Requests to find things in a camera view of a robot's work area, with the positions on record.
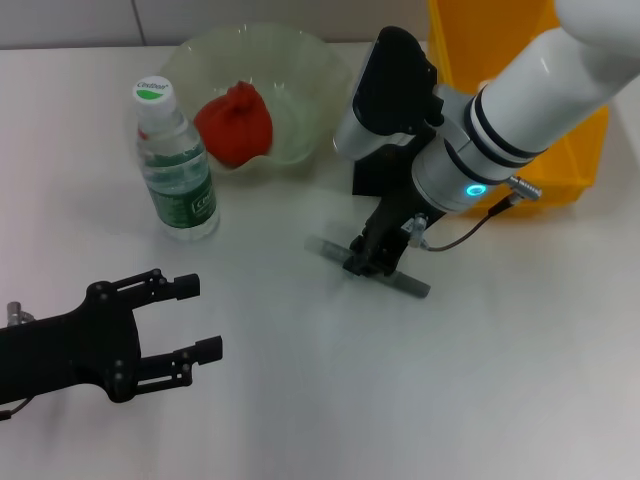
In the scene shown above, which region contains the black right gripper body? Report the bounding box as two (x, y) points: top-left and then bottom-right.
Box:
(361, 194), (445, 267)

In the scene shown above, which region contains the black mesh pen holder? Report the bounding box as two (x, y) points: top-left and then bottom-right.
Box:
(351, 134), (424, 199)

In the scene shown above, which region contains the clear water bottle green label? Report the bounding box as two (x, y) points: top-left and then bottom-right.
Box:
(131, 74), (222, 243)

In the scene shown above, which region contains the green glass fruit bowl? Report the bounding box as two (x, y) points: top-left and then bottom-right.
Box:
(159, 22), (353, 177)

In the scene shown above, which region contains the red ball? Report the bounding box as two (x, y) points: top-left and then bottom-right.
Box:
(193, 79), (276, 169)

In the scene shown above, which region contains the grey glitter pen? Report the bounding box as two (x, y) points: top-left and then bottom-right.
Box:
(305, 235), (433, 301)

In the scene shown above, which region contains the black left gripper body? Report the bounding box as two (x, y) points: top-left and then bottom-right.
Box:
(0, 280), (145, 405)

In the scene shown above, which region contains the yellow plastic bin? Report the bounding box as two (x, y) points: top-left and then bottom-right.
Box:
(427, 0), (611, 220)

